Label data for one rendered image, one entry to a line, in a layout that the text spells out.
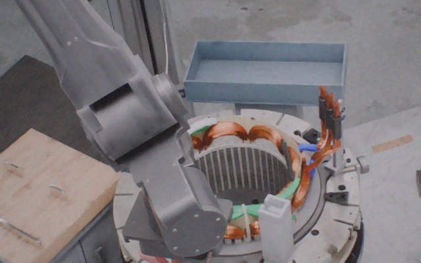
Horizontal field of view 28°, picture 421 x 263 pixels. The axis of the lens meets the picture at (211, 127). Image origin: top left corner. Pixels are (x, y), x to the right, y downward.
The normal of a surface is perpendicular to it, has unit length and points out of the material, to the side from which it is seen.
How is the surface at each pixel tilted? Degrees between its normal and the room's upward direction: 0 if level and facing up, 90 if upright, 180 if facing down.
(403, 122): 0
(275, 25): 0
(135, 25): 90
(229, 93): 90
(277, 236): 90
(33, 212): 0
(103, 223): 90
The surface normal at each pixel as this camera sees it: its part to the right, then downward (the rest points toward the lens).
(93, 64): 0.15, 0.36
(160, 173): -0.37, -0.55
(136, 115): 0.04, 0.18
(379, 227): -0.11, -0.73
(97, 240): 0.80, 0.34
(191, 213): 0.32, 0.62
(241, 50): -0.17, 0.69
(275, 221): -0.47, 0.64
